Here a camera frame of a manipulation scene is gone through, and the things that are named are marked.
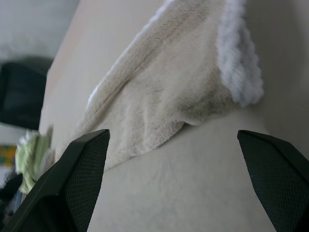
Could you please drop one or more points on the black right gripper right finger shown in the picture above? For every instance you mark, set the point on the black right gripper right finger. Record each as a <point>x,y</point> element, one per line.
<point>277,174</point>

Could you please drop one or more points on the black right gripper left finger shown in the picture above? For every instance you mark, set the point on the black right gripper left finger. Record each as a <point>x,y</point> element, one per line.
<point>72,178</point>

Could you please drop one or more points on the beige plush towel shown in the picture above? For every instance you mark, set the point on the beige plush towel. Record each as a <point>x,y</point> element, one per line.
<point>164,91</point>

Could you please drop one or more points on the light green cloth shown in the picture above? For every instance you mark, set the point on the light green cloth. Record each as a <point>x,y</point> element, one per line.
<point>32,159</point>

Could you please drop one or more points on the dark blurred chair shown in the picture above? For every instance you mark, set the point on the dark blurred chair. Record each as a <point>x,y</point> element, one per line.
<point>20,93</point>

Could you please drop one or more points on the white knitted cloth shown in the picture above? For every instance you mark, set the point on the white knitted cloth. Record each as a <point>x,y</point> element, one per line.
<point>237,62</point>

